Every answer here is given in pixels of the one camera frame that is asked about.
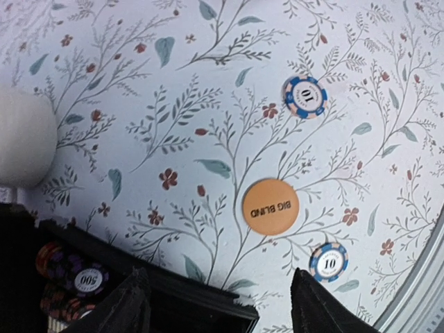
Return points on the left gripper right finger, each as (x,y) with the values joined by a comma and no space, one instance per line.
(315,310)

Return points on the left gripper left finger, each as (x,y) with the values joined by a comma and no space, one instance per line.
(126,310)

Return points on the black poker chip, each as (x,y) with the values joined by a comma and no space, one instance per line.
(328,262)

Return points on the orange big blind button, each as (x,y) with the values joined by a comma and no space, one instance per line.
(270,206)

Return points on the blue ten poker chip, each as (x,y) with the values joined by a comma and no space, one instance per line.
(304,97)

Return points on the blue playing card deck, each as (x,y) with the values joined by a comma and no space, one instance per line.
(55,326)

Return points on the black poker set case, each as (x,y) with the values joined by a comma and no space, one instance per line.
(178,304)

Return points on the blue chip stack white top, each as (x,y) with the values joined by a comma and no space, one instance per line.
(70,270)

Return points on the black chip stack white top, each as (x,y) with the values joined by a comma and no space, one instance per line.
(62,306)

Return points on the floral table mat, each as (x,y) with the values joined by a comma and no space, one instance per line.
(168,111)

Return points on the cream ribbed cup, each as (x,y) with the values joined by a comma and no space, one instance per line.
(28,138)

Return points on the front aluminium rail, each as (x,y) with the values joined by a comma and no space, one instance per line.
(418,305)

